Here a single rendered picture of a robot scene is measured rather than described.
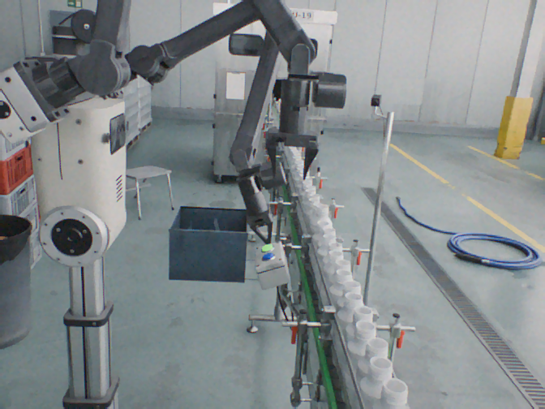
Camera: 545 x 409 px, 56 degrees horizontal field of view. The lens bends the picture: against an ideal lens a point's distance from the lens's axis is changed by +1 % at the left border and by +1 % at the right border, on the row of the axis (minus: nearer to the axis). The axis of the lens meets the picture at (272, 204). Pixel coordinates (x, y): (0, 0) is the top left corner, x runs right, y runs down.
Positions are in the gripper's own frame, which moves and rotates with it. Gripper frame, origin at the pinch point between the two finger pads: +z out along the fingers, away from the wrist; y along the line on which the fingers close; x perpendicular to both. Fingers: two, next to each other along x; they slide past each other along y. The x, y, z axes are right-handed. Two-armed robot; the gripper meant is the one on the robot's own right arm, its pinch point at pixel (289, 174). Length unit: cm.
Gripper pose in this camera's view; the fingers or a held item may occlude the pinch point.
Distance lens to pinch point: 106.3
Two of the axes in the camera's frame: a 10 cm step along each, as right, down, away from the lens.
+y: 10.0, 0.5, 0.6
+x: -0.4, -2.9, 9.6
